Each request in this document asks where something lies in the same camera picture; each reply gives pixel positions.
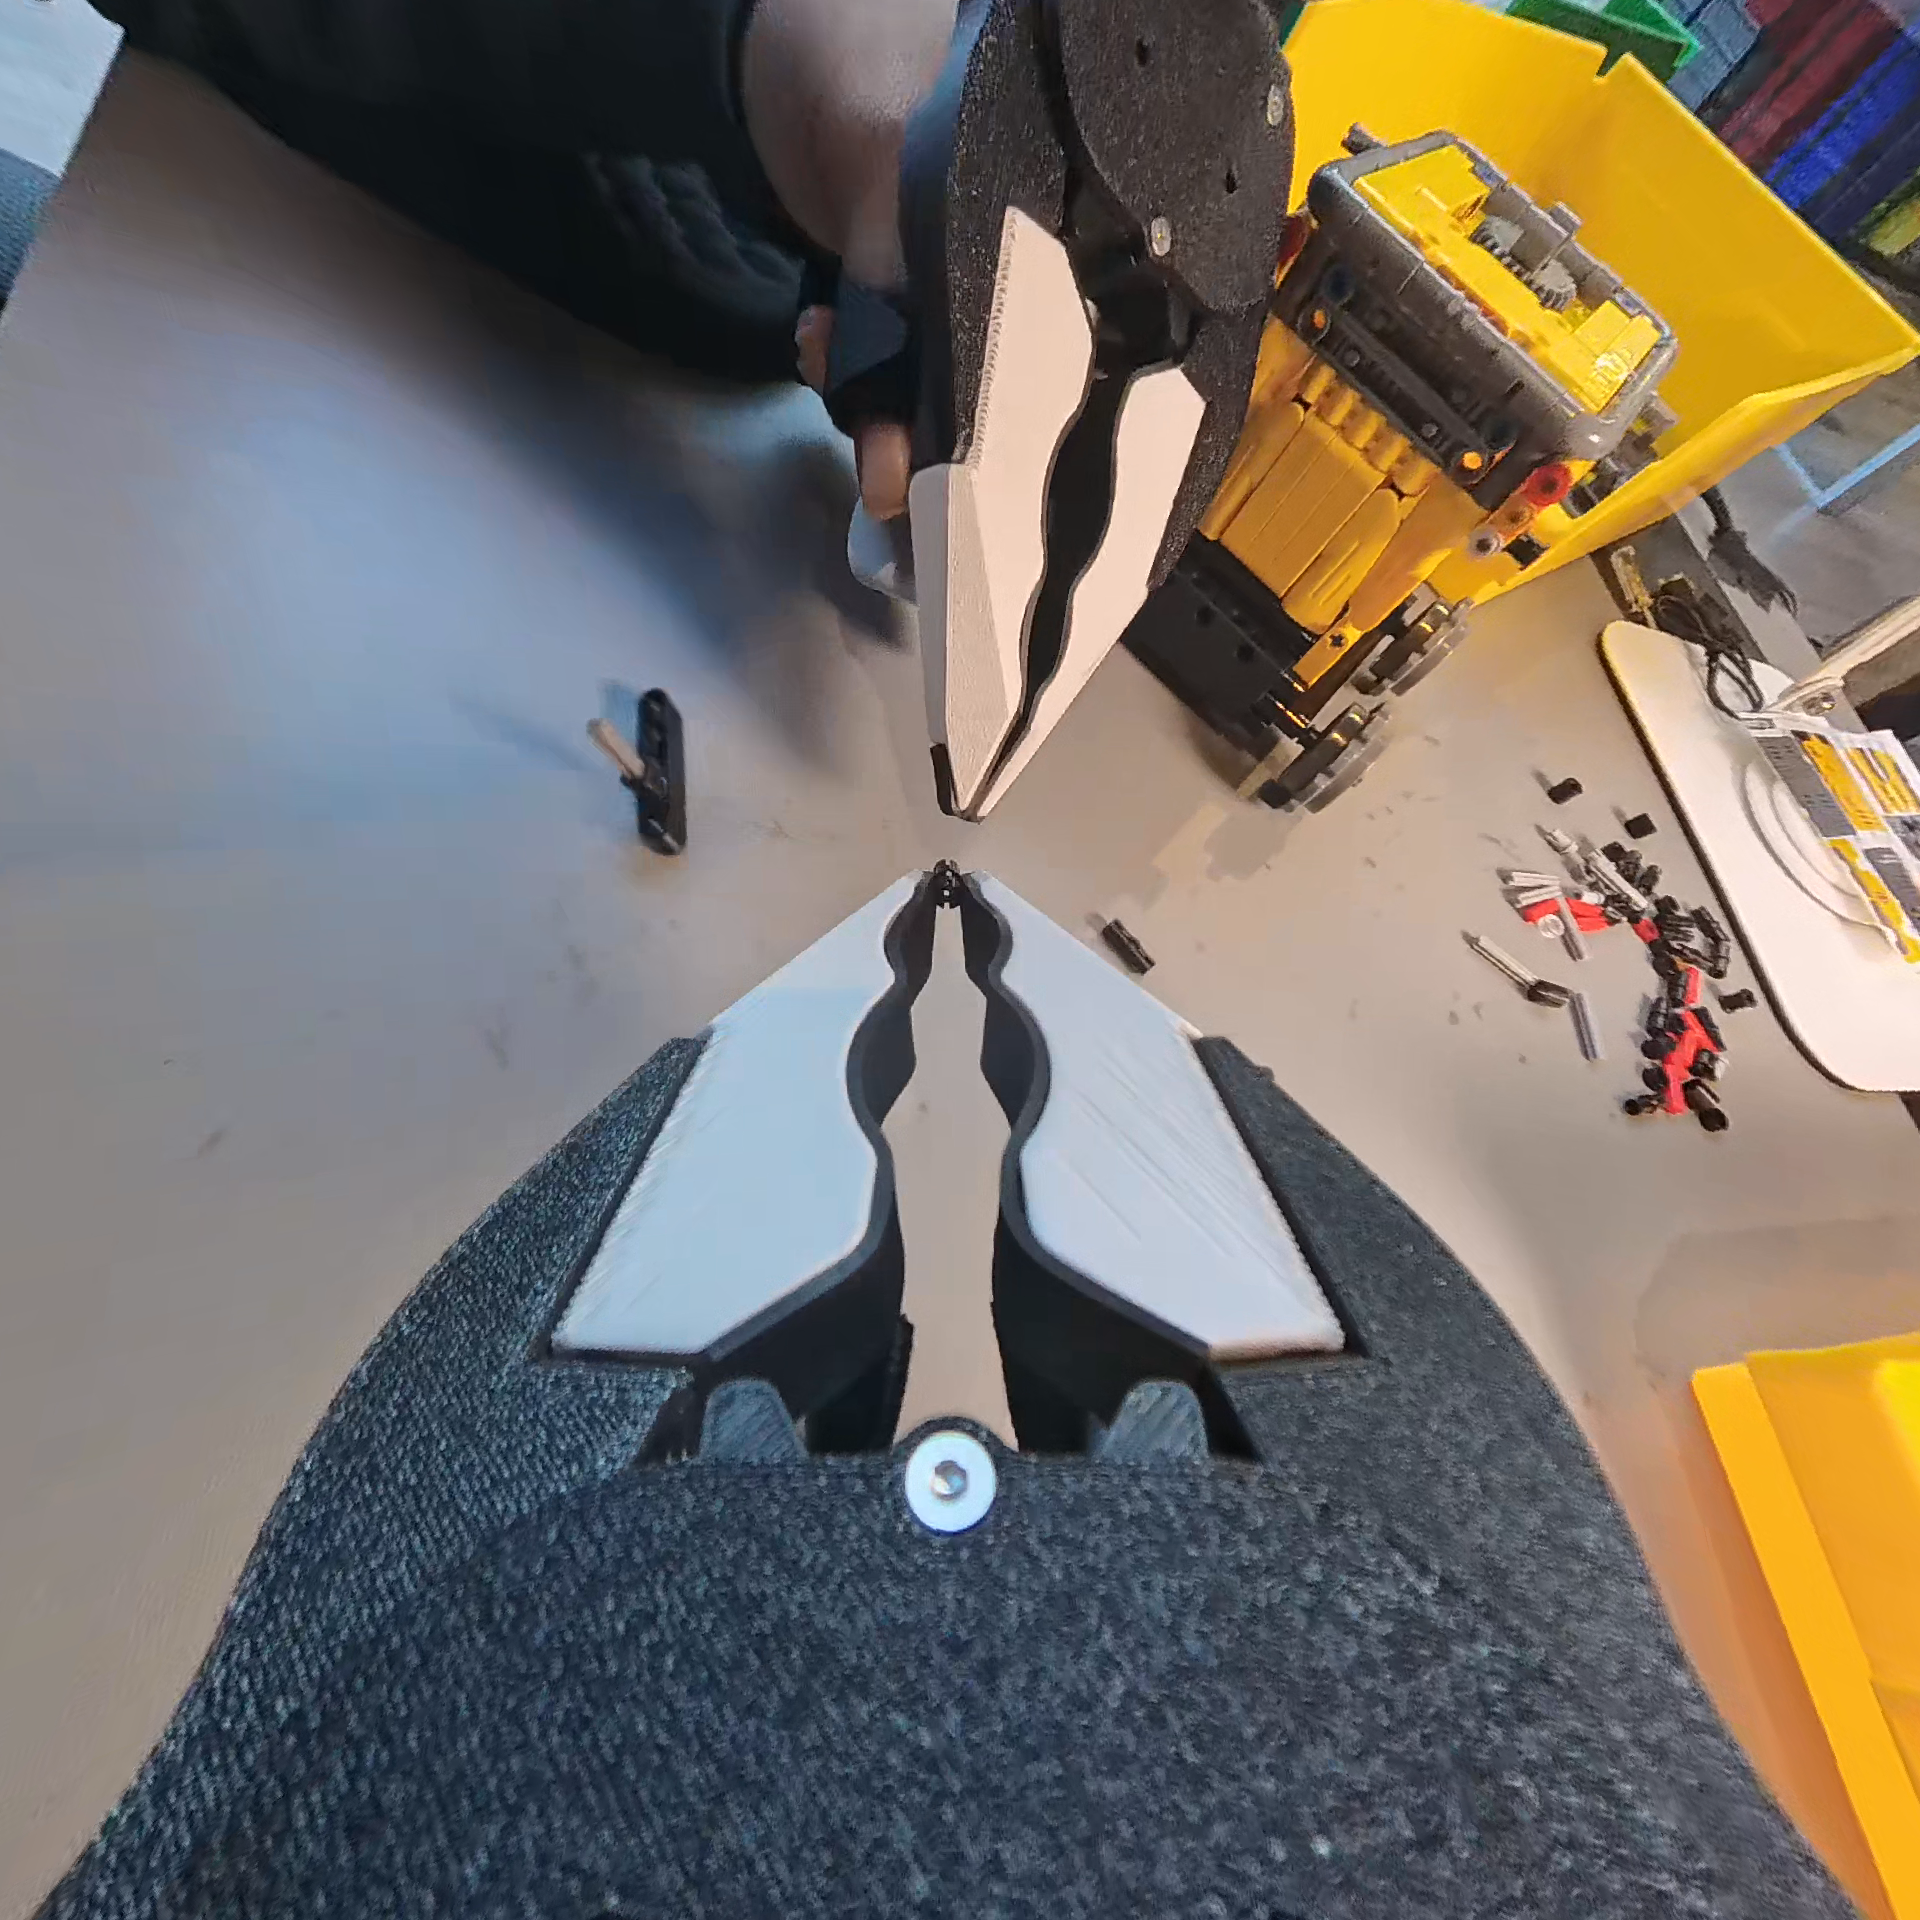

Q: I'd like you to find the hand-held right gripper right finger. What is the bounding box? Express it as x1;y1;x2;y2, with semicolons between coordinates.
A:
955;867;1352;1454

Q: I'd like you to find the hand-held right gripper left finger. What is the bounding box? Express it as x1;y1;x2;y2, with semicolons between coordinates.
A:
551;867;953;1454

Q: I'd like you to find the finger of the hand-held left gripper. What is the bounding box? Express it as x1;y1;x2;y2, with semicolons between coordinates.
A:
970;365;1207;824
899;213;1106;824

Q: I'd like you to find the black brick beam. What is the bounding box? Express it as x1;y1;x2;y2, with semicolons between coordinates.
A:
625;689;689;855

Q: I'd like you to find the pale grey desk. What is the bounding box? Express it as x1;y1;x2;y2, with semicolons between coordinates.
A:
0;45;1920;1920

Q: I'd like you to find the person's left hand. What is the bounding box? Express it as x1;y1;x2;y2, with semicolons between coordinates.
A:
749;0;966;525

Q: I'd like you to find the yellow brick toy truck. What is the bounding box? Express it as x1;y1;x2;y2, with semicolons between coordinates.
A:
1118;128;1674;816

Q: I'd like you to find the green storage bin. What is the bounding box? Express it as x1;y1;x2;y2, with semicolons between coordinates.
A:
1504;0;1706;78

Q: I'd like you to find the pile of small brick parts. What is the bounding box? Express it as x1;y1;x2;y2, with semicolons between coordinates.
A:
1461;767;1766;1134

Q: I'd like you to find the large yellow storage bin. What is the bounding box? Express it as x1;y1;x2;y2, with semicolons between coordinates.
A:
1284;0;1920;603

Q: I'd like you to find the white oval board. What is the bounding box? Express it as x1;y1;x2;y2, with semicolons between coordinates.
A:
1591;617;1920;1101

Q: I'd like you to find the stack of coloured storage bins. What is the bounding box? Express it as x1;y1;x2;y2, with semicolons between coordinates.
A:
1665;0;1920;277

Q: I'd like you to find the sticker sheet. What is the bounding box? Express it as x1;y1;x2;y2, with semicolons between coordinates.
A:
1748;706;1920;962

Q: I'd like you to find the black cable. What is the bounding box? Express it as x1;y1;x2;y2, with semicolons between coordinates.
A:
1616;499;1806;719

